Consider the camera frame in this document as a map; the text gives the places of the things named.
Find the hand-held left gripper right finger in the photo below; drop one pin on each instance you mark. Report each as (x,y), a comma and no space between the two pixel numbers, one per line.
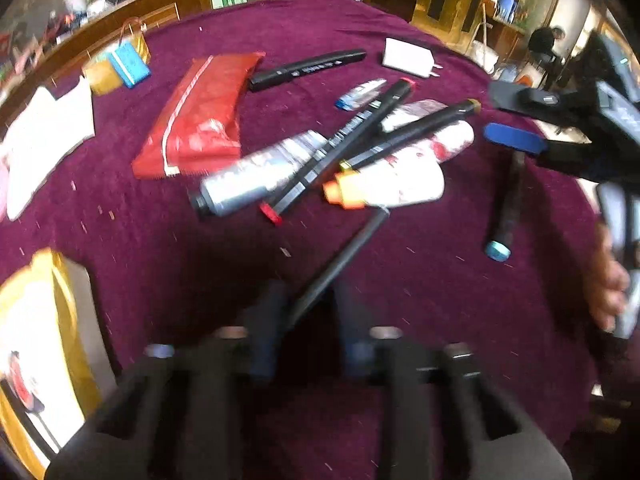
(357,340)

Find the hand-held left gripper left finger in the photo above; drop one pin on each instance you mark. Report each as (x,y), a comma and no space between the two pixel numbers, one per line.
(267,330)

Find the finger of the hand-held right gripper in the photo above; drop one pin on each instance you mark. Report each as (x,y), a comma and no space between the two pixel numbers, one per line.
(512,137)
(520,96)

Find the red floral white packet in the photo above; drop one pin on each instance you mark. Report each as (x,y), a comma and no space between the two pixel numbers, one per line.
(450,142)

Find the black marker blue cap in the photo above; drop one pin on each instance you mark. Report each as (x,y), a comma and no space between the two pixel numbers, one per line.
(505,210)

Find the black marker white cap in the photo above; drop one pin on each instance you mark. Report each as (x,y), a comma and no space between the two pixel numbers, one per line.
(345,255)

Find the black marker yellow cap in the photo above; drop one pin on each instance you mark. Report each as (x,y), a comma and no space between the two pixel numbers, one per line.
(415,132)

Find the white tube orange cap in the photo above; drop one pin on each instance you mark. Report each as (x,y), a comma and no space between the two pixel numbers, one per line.
(400,182)

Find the silver tube black cap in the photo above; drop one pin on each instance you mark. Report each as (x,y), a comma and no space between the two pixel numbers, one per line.
(255,175)

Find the black marker red caps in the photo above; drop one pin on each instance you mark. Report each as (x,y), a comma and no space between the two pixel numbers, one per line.
(345,135)

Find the white tray gold rim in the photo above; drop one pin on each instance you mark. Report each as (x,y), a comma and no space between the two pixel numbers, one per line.
(47,335)

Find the person's right hand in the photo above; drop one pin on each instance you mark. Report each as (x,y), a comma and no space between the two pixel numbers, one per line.
(607,280)

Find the white charger plug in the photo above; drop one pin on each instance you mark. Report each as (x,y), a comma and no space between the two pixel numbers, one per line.
(407,57)

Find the small blue white tube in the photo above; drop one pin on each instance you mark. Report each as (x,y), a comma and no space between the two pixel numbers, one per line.
(360,94)

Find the black marker white print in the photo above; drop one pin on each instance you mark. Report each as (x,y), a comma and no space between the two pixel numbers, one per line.
(305,70)

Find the red foil packet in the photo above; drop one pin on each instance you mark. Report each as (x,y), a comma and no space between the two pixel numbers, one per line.
(200,120)

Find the small blue box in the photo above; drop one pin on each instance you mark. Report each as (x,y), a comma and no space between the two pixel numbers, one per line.
(130,65)

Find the yellow tape roll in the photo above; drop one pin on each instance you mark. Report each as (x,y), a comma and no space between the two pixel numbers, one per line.
(102,77)

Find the wooden chair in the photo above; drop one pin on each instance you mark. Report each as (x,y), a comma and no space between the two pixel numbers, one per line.
(150,17)

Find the wooden counter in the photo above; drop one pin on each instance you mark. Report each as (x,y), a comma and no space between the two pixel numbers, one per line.
(95,10)

